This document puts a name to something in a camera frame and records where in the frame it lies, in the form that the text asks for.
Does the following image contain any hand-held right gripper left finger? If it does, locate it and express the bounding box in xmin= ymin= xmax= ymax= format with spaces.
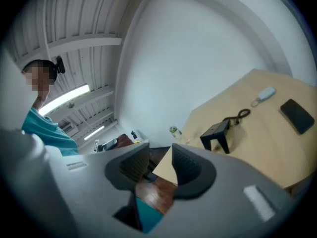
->
xmin=49 ymin=142 xmax=151 ymax=238

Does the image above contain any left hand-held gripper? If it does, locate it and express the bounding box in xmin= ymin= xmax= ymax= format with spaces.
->
xmin=93 ymin=138 xmax=118 ymax=153

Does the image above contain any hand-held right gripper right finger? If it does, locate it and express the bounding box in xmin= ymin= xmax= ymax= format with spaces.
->
xmin=151 ymin=144 xmax=298 ymax=238

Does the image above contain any black box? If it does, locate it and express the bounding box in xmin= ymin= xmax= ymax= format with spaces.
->
xmin=200 ymin=119 xmax=231 ymax=155

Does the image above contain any black cable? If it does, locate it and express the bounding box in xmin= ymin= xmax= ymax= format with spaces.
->
xmin=222 ymin=108 xmax=251 ymax=126

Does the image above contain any ceiling tube light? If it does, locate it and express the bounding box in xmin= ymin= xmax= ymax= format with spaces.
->
xmin=83 ymin=125 xmax=106 ymax=141
xmin=38 ymin=83 xmax=91 ymax=117

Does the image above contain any white air conditioner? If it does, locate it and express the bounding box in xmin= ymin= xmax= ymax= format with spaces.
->
xmin=60 ymin=121 xmax=80 ymax=137

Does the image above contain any person's teal shirt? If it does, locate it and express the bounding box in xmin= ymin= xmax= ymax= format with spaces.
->
xmin=21 ymin=107 xmax=164 ymax=234

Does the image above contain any green-lidded clear water bottle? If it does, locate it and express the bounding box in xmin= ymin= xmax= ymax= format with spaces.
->
xmin=169 ymin=125 xmax=183 ymax=143

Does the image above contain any black smartphone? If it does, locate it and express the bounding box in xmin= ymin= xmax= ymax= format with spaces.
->
xmin=279 ymin=98 xmax=316 ymax=135

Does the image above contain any pale power bank with loop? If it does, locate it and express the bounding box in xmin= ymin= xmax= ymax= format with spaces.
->
xmin=251 ymin=86 xmax=277 ymax=108

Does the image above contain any black head-worn camera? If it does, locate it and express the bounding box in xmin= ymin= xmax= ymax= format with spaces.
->
xmin=54 ymin=55 xmax=66 ymax=75

